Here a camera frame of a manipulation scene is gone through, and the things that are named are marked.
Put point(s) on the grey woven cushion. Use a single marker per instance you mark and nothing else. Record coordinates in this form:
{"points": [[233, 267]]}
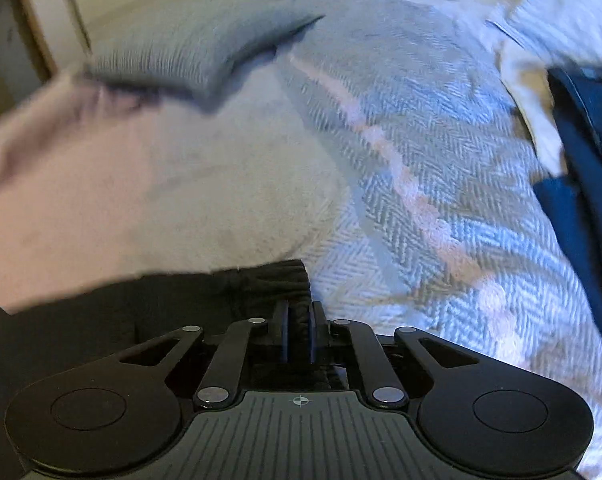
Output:
{"points": [[191, 45]]}

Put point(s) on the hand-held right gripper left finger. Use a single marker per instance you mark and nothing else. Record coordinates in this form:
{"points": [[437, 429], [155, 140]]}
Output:
{"points": [[286, 335]]}

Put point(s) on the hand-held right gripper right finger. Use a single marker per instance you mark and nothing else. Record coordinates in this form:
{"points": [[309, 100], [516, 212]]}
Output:
{"points": [[315, 335]]}

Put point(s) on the cream cloth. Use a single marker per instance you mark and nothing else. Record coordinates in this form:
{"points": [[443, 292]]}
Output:
{"points": [[526, 90]]}

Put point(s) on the grey herringbone blanket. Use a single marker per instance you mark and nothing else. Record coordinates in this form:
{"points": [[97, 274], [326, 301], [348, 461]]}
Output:
{"points": [[431, 135]]}

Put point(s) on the navy blue garment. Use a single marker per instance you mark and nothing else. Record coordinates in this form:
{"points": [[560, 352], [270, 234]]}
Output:
{"points": [[581, 210]]}

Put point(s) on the white wardrobe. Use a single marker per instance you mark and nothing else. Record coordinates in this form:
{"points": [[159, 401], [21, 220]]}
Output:
{"points": [[56, 0]]}

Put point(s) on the black pants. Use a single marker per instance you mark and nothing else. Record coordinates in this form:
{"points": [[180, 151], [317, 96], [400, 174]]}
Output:
{"points": [[106, 310]]}

